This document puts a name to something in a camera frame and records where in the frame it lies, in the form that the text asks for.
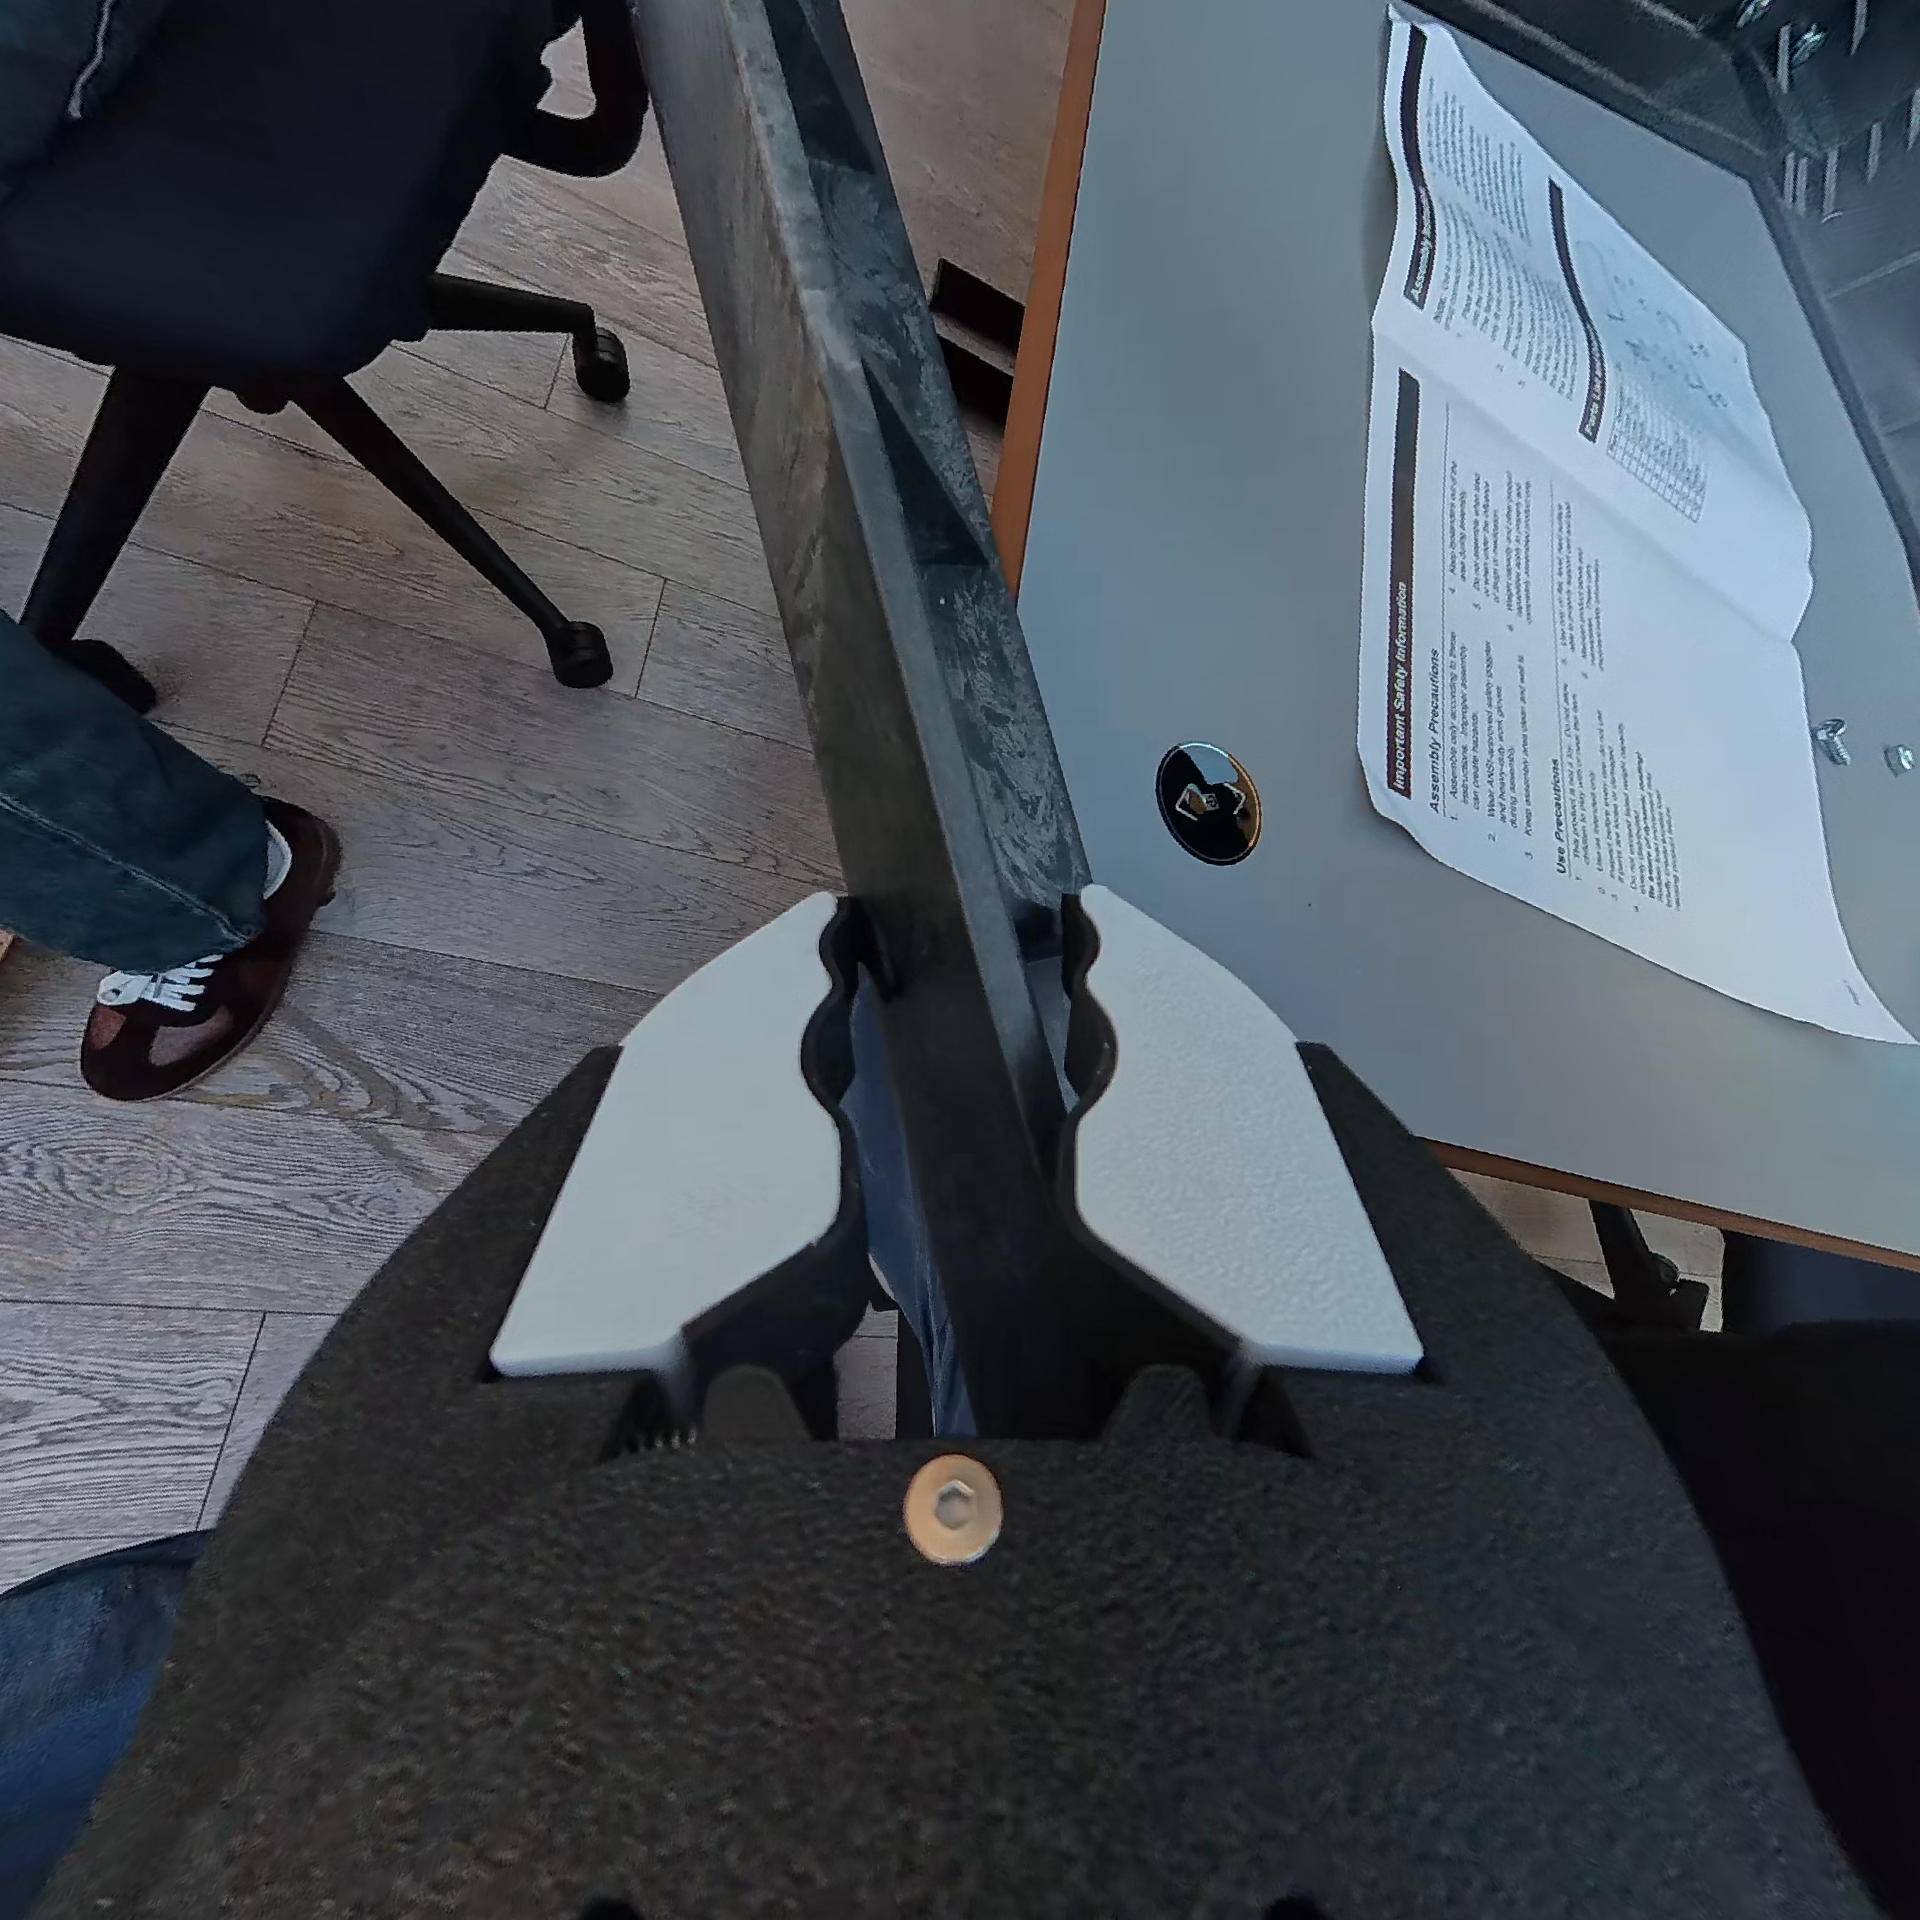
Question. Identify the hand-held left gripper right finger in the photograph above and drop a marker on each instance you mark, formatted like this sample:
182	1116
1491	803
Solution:
1215	1172

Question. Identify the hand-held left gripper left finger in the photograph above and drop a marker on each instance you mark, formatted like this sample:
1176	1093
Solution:
690	1172

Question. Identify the black ribbed plastic panel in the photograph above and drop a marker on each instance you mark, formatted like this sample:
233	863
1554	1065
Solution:
826	494

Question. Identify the black round desk button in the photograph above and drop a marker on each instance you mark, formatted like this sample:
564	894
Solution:
1208	803

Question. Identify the grey desk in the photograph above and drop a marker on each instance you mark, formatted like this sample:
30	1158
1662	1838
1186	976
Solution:
1200	451

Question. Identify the white instruction manual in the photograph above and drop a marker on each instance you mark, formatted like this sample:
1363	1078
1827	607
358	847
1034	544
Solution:
1575	675

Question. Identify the person's blue trousers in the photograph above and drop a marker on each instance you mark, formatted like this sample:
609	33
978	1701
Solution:
76	1694

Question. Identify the black office chair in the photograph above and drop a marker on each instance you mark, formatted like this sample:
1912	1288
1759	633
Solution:
225	195

